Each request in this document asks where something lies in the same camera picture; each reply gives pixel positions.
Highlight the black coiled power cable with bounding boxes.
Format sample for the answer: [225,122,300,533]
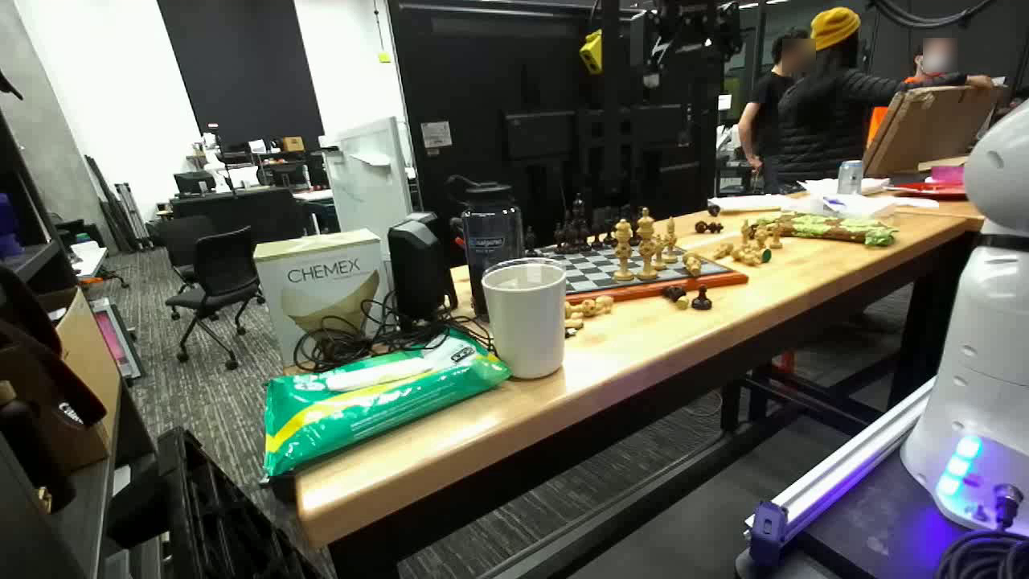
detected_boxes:
[288,299,432,373]

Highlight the aluminium rail with blue bracket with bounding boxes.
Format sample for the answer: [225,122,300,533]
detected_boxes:
[746,380,937,572]

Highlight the pink and white flat box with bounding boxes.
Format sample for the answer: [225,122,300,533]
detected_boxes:
[91,296,149,386]

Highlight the white paper sheet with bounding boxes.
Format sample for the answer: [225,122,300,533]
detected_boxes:
[802,174,914,223]

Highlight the dark glass jar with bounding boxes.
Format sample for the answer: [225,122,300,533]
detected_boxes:
[452,180,527,321]

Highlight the black cable coil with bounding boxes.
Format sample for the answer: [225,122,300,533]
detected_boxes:
[937,528,1029,579]

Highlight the black partition panel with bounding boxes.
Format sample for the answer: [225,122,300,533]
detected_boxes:
[389,0,734,241]

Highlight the red plate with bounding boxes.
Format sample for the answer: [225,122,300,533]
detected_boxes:
[888,174,970,202]

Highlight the black coffee grinder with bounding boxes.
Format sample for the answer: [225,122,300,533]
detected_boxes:
[386,209,456,336]

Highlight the white plastic cup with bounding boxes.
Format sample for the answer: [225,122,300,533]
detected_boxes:
[479,257,570,381]

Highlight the chess board with brown frame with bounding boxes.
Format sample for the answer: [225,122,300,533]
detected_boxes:
[501,241,748,305]

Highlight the black office chair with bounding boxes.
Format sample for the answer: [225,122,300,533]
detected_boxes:
[164,223,267,373]

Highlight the black plastic crate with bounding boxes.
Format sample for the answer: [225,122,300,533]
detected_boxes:
[106,429,326,579]

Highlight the white board panel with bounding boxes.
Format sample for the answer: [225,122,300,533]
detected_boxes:
[326,116,419,257]

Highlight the white Chemex box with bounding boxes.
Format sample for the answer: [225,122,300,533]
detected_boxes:
[251,227,397,365]

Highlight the person with yellow beanie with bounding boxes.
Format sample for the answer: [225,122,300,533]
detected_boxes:
[775,3,914,193]

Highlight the yellow triangular flag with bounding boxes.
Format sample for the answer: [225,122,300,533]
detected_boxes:
[577,25,607,77]

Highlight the brown cardboard box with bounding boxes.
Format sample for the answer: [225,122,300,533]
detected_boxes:
[863,79,1010,180]

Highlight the green and brown leafy mat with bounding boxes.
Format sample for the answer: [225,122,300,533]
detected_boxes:
[850,215,902,252]
[789,209,863,246]

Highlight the person in black shirt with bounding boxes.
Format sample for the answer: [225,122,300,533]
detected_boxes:
[738,29,813,187]

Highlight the person with face mask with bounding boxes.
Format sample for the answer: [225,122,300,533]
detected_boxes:
[864,34,970,153]

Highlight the clear plastic cup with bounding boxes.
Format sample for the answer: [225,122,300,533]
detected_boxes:
[836,157,869,199]

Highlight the green wipes bag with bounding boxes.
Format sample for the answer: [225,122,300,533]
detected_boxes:
[256,331,511,482]

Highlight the dark office desk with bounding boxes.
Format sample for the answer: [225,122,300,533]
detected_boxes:
[169,187,337,244]

